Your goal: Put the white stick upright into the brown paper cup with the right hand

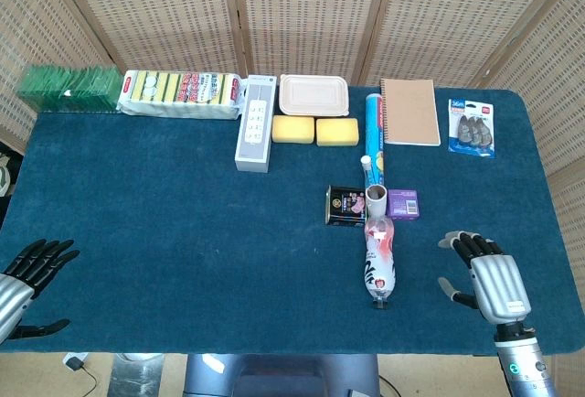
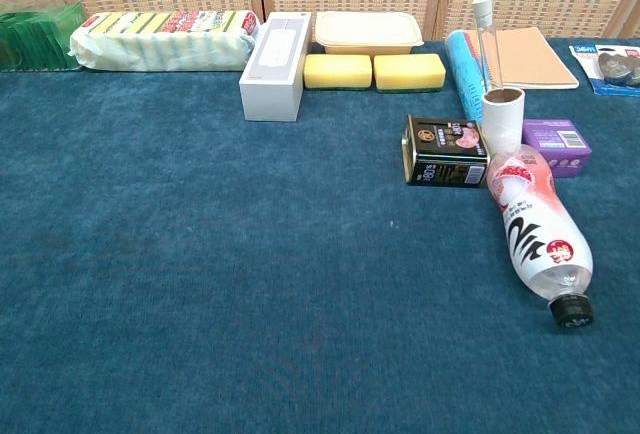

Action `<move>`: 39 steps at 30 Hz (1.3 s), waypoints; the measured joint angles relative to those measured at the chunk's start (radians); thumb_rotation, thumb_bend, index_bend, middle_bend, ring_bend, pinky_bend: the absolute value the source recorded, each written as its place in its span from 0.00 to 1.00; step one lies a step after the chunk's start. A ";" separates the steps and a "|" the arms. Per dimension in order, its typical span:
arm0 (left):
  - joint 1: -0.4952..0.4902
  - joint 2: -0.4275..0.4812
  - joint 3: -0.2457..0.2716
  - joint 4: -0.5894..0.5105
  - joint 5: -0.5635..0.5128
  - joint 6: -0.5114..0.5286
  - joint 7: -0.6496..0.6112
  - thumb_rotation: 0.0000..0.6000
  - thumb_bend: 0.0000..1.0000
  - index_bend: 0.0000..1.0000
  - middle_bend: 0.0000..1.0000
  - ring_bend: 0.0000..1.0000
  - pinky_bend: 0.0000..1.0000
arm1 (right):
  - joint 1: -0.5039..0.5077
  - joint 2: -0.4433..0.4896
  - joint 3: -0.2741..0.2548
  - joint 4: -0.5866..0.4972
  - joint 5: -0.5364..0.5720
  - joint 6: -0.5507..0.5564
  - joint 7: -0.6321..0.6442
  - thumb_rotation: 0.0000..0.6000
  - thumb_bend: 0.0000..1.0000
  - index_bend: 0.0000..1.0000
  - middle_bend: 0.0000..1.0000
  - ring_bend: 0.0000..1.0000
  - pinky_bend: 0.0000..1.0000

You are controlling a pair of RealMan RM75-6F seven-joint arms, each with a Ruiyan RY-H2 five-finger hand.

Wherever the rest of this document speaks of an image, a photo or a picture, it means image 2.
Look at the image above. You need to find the small purple box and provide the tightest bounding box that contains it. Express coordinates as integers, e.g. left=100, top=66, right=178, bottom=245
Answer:
left=521, top=118, right=594, bottom=179

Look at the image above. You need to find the plastic bottle with pink label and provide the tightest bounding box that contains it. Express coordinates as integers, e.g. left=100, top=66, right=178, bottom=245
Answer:
left=485, top=143, right=597, bottom=330

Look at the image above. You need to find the brown spiral notebook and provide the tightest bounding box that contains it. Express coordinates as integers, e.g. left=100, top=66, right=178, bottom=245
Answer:
left=462, top=26, right=580, bottom=91

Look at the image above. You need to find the sponge multipack in plastic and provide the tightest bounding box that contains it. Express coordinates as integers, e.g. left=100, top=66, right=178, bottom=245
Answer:
left=68, top=9, right=261, bottom=74

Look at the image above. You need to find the yellow sponge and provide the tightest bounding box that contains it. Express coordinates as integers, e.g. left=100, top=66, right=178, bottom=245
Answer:
left=373, top=53, right=447, bottom=94
left=302, top=53, right=374, bottom=91

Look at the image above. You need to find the blue wrap roll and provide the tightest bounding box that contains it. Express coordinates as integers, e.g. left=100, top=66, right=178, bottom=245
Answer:
left=444, top=28, right=489, bottom=123

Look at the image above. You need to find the blue blister pack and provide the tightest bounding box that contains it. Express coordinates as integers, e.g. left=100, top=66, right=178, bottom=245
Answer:
left=568, top=43, right=640, bottom=98

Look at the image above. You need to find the clear glass tube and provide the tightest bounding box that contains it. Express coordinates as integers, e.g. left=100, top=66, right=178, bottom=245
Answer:
left=472, top=0, right=495, bottom=93

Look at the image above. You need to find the blue table cloth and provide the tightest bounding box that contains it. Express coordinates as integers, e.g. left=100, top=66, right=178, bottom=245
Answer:
left=0, top=36, right=640, bottom=434

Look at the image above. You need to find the stack of green packets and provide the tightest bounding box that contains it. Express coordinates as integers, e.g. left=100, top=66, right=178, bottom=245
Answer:
left=0, top=1, right=85, bottom=73

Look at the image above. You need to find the black luncheon meat tin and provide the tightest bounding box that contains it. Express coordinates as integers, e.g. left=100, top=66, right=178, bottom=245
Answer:
left=400, top=114, right=491, bottom=188

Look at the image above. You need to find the white power strip box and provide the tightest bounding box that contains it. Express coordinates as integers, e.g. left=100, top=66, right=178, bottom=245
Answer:
left=238, top=11, right=313, bottom=123

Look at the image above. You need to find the beige lidded food container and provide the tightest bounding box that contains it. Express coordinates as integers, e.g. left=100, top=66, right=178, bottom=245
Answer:
left=313, top=11, right=425, bottom=57

